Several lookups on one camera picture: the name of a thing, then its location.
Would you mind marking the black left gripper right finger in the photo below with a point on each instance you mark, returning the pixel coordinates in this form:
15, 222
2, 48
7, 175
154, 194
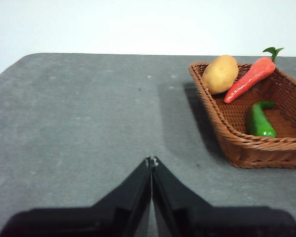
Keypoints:
187, 217

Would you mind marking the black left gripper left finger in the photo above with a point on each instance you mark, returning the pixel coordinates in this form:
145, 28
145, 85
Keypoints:
118, 217

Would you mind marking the red chili pepper green stem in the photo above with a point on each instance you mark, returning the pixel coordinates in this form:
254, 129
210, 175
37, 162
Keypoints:
251, 76

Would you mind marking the brown woven wicker basket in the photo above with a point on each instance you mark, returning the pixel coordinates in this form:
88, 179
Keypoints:
261, 153

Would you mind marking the yellow potato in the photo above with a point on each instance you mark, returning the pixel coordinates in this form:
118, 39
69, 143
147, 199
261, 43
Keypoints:
220, 74

